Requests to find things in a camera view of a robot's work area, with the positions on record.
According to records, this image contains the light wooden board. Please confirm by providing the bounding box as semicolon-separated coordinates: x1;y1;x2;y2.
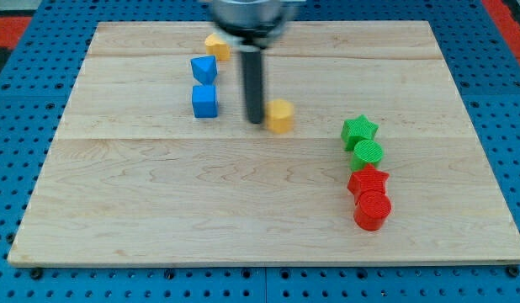
8;21;520;268

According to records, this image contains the green cylinder block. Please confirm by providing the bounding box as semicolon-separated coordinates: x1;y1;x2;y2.
350;140;384;172

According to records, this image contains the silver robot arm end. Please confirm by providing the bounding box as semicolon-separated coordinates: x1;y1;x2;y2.
206;0;306;49

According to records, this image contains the yellow heart block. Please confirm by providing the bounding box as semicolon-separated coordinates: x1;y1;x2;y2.
204;33;231;61

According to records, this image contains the blue cube block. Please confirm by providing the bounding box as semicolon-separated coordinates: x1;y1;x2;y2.
192;85;218;118

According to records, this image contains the red star block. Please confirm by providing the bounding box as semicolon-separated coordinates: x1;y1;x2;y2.
347;163;390;205

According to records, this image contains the green star block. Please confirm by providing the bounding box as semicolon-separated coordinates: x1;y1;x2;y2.
341;114;379;152

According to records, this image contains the blue triangular prism block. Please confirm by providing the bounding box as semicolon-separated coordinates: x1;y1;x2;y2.
190;56;218;85

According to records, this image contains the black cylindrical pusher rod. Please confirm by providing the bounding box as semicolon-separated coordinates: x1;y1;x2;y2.
240;45;264;124

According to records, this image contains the red cylinder block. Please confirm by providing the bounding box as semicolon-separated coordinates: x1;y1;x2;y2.
353;190;392;231

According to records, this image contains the yellow cylinder block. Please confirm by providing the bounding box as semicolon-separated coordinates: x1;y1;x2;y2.
265;99;294;134

